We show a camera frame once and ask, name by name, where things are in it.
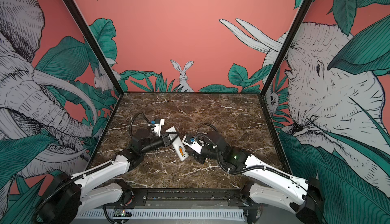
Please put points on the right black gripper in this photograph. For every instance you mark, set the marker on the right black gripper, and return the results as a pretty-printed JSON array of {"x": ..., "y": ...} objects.
[{"x": 196, "y": 156}]

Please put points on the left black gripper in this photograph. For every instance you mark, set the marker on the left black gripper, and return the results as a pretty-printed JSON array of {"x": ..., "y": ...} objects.
[{"x": 165, "y": 139}]

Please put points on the white remote control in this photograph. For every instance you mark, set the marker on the white remote control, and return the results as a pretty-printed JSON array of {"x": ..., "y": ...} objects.
[{"x": 177, "y": 143}]

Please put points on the orange battery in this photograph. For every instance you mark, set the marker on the orange battery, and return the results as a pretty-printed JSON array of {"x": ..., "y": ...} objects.
[{"x": 181, "y": 152}]

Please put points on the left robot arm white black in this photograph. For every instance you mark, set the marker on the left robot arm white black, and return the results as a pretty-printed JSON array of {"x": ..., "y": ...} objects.
[{"x": 69, "y": 196}]

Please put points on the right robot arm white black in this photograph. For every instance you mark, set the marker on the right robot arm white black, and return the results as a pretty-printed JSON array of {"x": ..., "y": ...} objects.
[{"x": 300, "y": 196}]

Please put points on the small green circuit board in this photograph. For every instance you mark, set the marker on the small green circuit board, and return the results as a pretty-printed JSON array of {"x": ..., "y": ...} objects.
[{"x": 122, "y": 213}]

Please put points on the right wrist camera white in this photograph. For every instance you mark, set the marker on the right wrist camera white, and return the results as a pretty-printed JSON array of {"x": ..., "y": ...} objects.
[{"x": 191, "y": 141}]

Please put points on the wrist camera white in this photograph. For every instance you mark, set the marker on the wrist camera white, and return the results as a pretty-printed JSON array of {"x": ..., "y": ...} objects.
[
  {"x": 156, "y": 126},
  {"x": 191, "y": 141}
]

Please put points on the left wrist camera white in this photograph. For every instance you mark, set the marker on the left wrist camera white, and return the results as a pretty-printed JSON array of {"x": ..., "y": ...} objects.
[{"x": 156, "y": 126}]

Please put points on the black mounting rail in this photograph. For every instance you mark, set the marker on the black mounting rail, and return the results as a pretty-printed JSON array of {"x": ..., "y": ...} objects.
[{"x": 233, "y": 196}]

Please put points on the white slotted cable duct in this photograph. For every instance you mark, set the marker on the white slotted cable duct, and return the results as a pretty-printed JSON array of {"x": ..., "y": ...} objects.
[{"x": 170, "y": 214}]

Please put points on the left black frame post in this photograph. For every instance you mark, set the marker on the left black frame post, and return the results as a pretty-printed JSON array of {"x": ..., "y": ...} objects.
[{"x": 86, "y": 31}]

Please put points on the black frame post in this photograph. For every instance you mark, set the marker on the black frame post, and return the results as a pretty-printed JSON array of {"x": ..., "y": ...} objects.
[
  {"x": 302, "y": 11},
  {"x": 86, "y": 31}
]

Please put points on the right black frame post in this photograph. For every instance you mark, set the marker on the right black frame post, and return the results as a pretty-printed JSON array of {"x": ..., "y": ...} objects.
[{"x": 302, "y": 11}]

